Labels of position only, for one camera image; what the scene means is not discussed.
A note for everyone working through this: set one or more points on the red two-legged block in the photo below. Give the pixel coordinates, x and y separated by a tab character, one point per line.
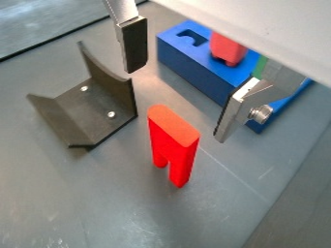
174	142

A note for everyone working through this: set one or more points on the dark grey curved bracket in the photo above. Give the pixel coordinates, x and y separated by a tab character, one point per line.
93	110

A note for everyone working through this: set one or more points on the red pentagonal block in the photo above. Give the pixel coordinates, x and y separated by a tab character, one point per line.
228	49

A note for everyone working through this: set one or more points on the green hexagonal block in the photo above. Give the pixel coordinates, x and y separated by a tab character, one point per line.
260	68

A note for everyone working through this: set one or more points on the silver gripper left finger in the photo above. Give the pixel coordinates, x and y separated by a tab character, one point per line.
132	32

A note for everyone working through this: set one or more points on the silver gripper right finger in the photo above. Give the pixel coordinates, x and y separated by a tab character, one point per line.
249	102

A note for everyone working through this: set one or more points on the blue shape sorter board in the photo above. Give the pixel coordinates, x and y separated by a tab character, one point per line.
184	51

